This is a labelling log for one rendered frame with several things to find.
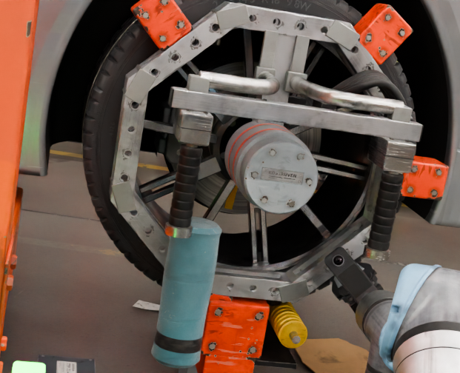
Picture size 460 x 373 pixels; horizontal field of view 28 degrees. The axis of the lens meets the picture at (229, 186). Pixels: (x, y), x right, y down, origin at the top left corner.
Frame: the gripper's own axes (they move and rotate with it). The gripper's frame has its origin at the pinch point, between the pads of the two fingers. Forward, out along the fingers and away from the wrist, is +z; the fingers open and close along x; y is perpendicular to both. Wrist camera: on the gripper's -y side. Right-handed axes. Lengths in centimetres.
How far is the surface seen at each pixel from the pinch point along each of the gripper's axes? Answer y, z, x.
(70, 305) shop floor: 13, 131, -78
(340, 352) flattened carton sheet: 75, 107, -14
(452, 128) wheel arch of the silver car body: -8.8, 2.8, 34.4
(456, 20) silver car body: -27, 2, 46
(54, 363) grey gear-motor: -24, -11, -53
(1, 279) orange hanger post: -51, -50, -40
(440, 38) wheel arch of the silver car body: -25.5, 2.8, 41.9
